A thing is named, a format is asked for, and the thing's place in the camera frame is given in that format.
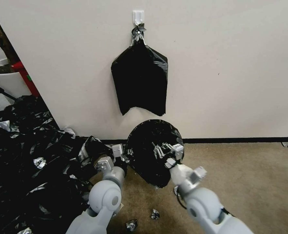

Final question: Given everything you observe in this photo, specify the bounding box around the wrinkled black trash bag liner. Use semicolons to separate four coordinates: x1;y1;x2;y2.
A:
125;119;184;188

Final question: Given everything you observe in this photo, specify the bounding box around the round black trash bin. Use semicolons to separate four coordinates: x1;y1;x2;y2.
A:
134;161;173;189

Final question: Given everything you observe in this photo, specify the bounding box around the crumpled bag scrap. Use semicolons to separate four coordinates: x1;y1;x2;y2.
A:
125;219;138;232
149;208;162;220

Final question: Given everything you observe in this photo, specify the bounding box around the flat black trash bag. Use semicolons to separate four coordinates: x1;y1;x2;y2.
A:
110;23;169;117

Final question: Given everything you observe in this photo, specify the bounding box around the pile of black trash bags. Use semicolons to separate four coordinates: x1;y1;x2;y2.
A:
0;95;115;234

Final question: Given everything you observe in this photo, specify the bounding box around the black baseboard strip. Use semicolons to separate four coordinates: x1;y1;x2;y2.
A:
95;137;288;144

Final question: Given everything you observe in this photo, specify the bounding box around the red box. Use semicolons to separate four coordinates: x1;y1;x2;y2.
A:
12;61;40;96

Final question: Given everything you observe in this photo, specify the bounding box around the black rod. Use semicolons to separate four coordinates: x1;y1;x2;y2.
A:
0;82;19;101

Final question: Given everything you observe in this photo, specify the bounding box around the white plant pot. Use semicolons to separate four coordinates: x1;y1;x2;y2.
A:
0;58;33;99

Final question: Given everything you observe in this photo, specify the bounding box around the brown plant trunk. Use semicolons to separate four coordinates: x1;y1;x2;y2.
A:
0;5;19;73

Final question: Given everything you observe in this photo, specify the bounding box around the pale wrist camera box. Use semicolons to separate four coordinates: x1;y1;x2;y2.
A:
112;144;124;159
172;143;184;162

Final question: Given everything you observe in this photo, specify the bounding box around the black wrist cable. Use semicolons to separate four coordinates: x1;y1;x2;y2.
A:
173;185;186;209

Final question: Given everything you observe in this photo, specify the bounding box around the white adhesive wall hook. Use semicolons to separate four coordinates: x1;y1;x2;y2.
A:
132;10;145;25

